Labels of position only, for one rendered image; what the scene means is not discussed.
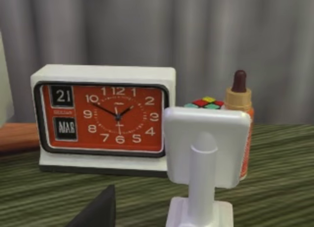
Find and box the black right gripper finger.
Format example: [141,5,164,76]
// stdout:
[68,184,116,227]

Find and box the white stand with square plate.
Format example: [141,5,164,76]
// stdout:
[163,106,253,227]

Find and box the white object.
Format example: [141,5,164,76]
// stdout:
[0,30,14,128]

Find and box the brown wooden board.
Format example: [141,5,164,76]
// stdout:
[0,122,45,153]

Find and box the multicoloured puzzle cube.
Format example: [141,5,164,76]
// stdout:
[183,96,225,111]

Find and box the white orange-faced calendar alarm clock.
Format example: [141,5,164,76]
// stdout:
[30,64,177,178]

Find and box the orange dropper bottle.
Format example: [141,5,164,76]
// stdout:
[225,69,256,180]

